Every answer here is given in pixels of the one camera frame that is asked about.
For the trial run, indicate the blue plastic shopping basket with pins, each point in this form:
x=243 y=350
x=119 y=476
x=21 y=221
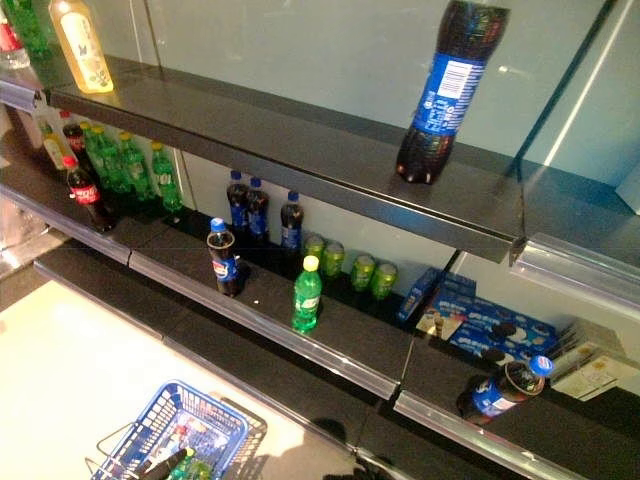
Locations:
x=145 y=410

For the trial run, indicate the green soda bottle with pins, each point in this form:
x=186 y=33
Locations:
x=30 y=25

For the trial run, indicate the tall blue Oreo box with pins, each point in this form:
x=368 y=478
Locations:
x=417 y=295

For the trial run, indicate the small yellow tea bottle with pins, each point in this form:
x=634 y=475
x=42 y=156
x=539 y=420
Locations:
x=52 y=150

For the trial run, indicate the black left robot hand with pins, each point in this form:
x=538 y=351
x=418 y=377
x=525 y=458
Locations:
x=162 y=460

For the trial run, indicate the black shelf board clear rail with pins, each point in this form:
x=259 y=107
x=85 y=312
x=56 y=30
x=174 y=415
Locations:
x=45 y=210
x=550 y=440
x=270 y=320
x=20 y=92
x=590 y=250

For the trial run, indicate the black end plinth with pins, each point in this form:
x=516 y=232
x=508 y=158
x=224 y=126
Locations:
x=25 y=255

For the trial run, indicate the black base shelf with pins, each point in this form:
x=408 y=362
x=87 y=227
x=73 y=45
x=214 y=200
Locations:
x=250 y=360

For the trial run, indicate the large Pepsi cola bottle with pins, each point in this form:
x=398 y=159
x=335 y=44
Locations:
x=450 y=100

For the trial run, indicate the pale cardboard carton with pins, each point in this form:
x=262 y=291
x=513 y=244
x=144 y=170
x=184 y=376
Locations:
x=595 y=365

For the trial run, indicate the Coca-Cola bottle red cap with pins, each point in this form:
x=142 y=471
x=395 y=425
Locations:
x=74 y=137
x=87 y=195

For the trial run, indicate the large yellow tea bottle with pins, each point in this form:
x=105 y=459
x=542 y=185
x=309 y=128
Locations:
x=85 y=50

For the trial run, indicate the Oreo box with cone picture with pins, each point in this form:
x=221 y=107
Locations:
x=440 y=322

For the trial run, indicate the black shelf board without rail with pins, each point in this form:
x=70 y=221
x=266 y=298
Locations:
x=250 y=150

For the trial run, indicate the wide flat blue Oreo box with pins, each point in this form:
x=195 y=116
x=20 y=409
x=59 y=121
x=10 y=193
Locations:
x=500 y=325

